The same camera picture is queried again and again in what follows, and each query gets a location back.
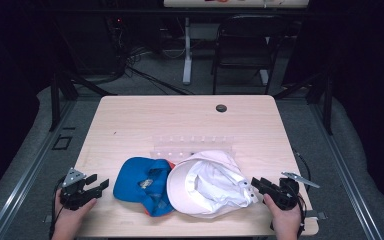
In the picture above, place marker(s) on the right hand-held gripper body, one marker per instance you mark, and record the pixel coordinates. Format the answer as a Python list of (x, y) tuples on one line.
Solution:
[(288, 195)]

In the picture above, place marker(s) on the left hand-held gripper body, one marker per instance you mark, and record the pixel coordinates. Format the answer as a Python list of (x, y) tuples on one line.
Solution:
[(75, 196)]

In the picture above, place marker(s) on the blue baseball cap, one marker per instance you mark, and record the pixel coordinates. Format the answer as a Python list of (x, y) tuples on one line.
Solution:
[(136, 180)]

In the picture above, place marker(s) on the white baseball cap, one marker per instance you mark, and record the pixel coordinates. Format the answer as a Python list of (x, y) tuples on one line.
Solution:
[(210, 186)]

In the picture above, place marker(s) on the person's left hand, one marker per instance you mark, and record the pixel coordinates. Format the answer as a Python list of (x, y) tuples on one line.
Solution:
[(70, 221)]

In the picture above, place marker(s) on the person's right hand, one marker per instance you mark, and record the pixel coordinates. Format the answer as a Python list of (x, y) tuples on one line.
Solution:
[(285, 221)]

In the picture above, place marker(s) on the black floor plate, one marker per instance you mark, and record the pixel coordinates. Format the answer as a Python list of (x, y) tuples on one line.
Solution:
[(62, 142)]

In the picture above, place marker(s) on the black metal stand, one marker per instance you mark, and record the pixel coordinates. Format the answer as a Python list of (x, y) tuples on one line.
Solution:
[(56, 100), (327, 100)]

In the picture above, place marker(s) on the round black table grommet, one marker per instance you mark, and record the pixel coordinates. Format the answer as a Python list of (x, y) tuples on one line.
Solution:
[(221, 108)]

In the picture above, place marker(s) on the dark computer tower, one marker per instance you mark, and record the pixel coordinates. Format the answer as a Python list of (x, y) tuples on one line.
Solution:
[(93, 43)]

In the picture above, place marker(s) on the black folding chair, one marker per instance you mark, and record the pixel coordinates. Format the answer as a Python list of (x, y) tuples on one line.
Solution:
[(243, 43)]

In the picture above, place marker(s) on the white desk leg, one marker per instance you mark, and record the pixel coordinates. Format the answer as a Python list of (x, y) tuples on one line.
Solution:
[(187, 60)]

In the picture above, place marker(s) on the metal table bracket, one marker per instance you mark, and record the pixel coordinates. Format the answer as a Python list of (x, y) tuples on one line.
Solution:
[(316, 215)]

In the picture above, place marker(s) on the metal floor rail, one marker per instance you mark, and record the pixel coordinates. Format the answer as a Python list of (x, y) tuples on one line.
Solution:
[(23, 180), (343, 173)]

